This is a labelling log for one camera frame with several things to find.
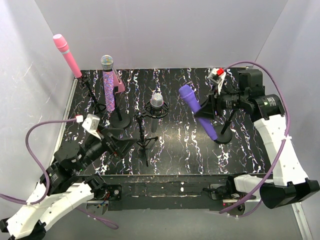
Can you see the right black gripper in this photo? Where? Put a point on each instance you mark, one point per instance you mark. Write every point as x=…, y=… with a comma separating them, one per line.
x=213, y=106

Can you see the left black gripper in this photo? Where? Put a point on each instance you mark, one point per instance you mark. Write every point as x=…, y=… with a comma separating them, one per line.
x=110, y=143

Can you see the black round-base stand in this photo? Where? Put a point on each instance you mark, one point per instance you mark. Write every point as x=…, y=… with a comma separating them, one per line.
x=224, y=132
x=117, y=118

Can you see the black tripod stand with ring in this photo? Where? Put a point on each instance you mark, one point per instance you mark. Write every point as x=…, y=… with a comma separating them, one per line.
x=143, y=141

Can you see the black tripod mic stand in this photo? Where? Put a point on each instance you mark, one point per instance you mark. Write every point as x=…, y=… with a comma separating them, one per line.
x=99, y=108

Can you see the silver microphone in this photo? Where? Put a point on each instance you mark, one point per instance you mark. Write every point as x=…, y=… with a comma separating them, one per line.
x=156, y=103

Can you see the glitter purple microphone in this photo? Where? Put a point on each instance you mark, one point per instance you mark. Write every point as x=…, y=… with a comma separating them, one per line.
x=108, y=81

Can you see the pink microphone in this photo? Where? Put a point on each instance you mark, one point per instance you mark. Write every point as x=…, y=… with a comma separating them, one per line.
x=62, y=45

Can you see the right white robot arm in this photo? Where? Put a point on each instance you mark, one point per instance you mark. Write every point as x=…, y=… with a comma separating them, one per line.
x=251, y=85

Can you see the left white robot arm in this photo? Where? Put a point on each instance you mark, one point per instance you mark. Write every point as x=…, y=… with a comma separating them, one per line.
x=55, y=196

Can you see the pink metronome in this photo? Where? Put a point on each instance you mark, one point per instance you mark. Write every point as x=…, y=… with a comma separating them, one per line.
x=117, y=82

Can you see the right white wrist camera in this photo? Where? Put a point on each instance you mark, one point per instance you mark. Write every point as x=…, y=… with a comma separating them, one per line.
x=217, y=76

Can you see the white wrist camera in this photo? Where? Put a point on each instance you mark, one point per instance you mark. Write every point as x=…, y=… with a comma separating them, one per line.
x=217, y=76
x=90, y=124

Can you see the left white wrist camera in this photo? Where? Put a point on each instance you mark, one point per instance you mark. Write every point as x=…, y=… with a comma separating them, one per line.
x=90, y=124

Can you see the left aluminium rail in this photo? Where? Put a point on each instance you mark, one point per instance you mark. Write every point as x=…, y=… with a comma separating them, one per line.
x=45, y=100

